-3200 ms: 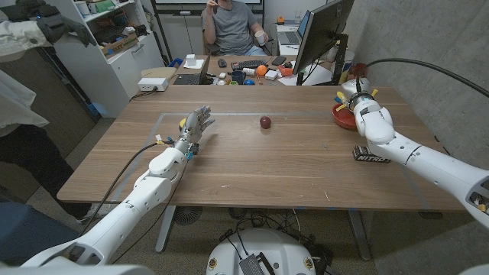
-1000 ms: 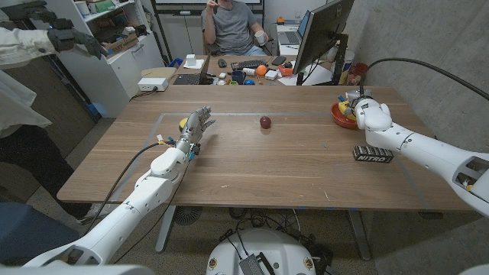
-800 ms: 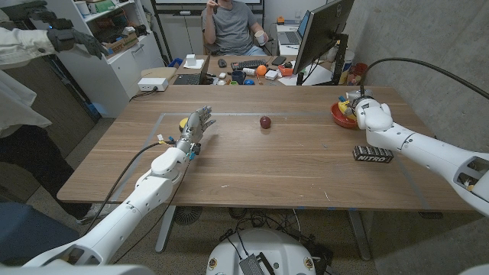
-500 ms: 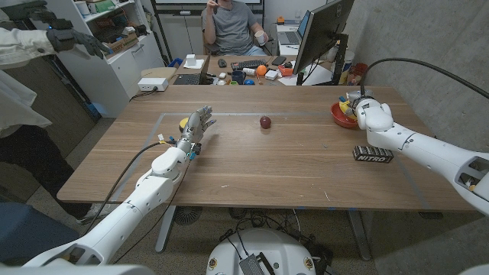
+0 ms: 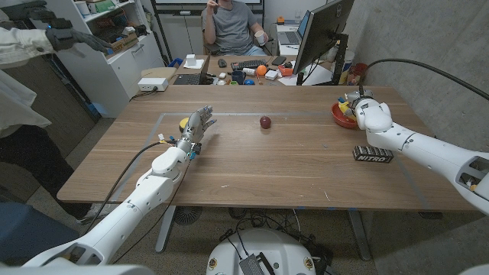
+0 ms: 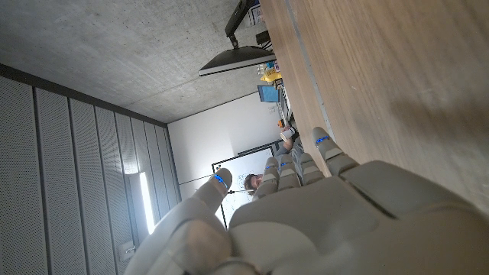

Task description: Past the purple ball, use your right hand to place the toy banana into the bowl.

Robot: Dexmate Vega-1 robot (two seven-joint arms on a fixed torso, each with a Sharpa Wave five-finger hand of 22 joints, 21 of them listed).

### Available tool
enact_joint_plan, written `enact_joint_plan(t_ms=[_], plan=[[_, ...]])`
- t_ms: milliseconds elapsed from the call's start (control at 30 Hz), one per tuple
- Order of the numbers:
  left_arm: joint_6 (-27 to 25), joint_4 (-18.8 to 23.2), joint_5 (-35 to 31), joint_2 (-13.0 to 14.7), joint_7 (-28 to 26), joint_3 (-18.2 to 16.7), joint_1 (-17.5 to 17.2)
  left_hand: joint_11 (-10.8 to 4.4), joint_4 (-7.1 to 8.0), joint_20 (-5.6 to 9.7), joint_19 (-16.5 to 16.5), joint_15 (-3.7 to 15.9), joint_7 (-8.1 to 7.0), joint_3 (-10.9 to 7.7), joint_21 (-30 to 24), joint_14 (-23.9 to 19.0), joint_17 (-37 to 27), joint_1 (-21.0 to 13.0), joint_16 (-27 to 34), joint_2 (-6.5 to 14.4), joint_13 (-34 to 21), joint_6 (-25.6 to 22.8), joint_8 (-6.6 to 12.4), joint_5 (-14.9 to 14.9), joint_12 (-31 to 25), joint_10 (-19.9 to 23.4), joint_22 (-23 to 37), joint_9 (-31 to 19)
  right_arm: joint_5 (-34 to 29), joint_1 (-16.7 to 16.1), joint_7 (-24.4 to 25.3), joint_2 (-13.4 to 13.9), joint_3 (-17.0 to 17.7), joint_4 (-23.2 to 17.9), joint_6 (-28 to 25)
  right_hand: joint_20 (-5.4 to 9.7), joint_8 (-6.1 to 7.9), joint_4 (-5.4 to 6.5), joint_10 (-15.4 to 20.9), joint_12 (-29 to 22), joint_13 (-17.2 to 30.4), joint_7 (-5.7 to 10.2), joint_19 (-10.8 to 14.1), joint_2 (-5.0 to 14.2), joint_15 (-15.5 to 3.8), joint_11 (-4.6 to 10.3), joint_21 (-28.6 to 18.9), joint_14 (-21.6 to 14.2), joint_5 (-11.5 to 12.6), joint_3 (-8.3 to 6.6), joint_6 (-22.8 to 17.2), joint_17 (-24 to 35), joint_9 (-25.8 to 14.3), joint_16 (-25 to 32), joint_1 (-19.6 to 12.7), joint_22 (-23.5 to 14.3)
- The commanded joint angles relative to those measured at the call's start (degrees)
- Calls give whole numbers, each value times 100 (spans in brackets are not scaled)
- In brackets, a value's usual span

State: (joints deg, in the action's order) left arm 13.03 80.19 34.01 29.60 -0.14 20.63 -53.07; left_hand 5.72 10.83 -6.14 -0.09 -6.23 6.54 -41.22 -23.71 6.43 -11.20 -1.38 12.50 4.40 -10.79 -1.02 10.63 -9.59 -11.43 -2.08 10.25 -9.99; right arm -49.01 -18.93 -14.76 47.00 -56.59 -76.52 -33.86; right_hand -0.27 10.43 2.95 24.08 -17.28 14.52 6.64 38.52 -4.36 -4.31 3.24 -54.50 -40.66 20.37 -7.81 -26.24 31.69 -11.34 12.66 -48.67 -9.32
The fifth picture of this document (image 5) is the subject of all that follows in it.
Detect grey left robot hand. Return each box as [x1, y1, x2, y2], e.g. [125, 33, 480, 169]
[178, 105, 218, 152]

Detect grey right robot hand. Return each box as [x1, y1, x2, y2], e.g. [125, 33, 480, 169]
[337, 89, 374, 121]

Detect yellow toy banana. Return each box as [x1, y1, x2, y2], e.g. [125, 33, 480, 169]
[338, 99, 356, 121]

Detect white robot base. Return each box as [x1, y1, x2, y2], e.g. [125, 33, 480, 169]
[206, 228, 317, 275]

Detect red bowl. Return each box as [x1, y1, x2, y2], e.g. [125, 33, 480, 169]
[330, 102, 360, 130]

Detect white paper sheets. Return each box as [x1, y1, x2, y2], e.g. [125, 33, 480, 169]
[277, 63, 334, 86]

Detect black laptop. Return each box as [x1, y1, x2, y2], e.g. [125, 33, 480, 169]
[172, 53, 212, 86]

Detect white power strip box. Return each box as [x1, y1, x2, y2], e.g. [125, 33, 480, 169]
[137, 77, 170, 92]

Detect dark blue mug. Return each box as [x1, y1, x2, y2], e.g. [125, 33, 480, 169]
[231, 70, 248, 86]

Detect black Nitro bar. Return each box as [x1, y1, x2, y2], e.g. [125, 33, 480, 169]
[351, 145, 395, 164]

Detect beige flat box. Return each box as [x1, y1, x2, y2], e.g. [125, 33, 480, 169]
[140, 66, 177, 81]

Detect black computer monitor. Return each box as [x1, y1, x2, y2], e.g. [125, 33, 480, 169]
[292, 0, 355, 86]

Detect black keyboard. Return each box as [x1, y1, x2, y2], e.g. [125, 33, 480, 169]
[230, 59, 268, 72]

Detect silver laptop blue screen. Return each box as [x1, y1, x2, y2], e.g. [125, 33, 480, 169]
[277, 10, 311, 47]

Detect white shelf cabinet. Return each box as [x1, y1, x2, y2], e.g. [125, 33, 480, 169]
[32, 0, 165, 118]

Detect seated person grey shirt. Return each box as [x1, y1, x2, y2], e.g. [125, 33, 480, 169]
[201, 0, 270, 57]

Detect grey table leg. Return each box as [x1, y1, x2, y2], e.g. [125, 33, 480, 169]
[154, 205, 176, 254]
[347, 209, 372, 262]

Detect cardboard box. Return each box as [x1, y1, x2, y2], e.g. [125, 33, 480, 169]
[99, 33, 140, 57]

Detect black glove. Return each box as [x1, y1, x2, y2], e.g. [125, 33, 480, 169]
[44, 26, 114, 54]
[0, 0, 58, 22]

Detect white shelf container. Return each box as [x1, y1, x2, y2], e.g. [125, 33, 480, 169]
[74, 0, 91, 17]

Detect standing person white jacket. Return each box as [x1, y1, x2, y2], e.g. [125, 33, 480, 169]
[0, 0, 114, 226]

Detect dark blue seat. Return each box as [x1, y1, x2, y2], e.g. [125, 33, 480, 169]
[0, 201, 79, 264]

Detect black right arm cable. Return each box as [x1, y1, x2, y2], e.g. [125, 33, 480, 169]
[358, 57, 489, 102]

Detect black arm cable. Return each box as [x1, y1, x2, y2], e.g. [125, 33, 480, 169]
[358, 57, 489, 102]
[82, 140, 180, 234]

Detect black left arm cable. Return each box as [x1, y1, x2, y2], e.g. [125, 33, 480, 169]
[82, 140, 180, 234]

